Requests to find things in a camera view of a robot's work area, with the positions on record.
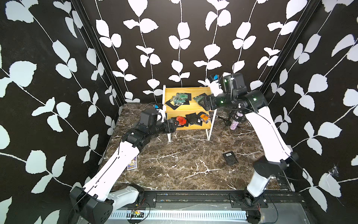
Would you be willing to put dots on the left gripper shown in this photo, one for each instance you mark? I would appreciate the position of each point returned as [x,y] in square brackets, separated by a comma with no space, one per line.
[169,127]

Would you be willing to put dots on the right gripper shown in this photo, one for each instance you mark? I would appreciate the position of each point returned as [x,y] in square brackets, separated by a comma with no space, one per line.
[210,99]

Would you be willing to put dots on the small green tea bag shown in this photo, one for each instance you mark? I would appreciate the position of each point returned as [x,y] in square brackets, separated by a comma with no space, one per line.
[200,97]

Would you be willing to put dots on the teal floral tea bag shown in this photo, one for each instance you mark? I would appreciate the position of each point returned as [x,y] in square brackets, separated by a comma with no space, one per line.
[175,102]

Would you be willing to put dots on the black barcode tea bag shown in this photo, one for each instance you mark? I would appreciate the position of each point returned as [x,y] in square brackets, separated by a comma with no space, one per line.
[230,158]

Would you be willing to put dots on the green label tea bag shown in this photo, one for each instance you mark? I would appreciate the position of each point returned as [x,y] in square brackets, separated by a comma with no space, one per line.
[184,96]

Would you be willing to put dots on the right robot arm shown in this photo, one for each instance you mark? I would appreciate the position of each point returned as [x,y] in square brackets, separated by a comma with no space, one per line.
[231,92]

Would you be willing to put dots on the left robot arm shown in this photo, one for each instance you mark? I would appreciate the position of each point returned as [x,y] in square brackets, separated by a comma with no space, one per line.
[95,202]

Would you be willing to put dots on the red tea bag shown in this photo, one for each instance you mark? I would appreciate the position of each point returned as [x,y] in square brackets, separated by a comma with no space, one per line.
[182,121]

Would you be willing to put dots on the orange label tea bag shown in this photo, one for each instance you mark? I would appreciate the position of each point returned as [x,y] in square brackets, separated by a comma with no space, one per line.
[204,117]

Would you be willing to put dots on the wooden two-tier metal shelf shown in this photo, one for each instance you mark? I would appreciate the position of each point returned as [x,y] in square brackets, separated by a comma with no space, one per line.
[192,107]

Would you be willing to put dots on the black tea bag lower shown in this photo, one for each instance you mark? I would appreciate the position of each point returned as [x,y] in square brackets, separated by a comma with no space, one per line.
[194,119]

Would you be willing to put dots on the purple glitter microphone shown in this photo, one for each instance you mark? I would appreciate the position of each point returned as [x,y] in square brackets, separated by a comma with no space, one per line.
[237,119]

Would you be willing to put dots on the colourful card on floor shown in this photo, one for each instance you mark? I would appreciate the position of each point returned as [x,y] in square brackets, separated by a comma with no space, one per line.
[133,164]

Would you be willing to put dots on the small green circuit board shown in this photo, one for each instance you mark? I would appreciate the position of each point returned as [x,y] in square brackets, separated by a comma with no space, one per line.
[137,214]

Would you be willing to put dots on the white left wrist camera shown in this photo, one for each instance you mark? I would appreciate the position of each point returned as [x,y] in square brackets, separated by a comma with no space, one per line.
[161,109]

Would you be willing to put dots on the white slotted cable duct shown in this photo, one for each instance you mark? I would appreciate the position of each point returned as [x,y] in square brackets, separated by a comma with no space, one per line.
[221,216]

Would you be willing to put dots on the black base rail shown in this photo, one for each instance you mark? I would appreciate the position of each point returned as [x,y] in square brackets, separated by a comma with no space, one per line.
[234,197]

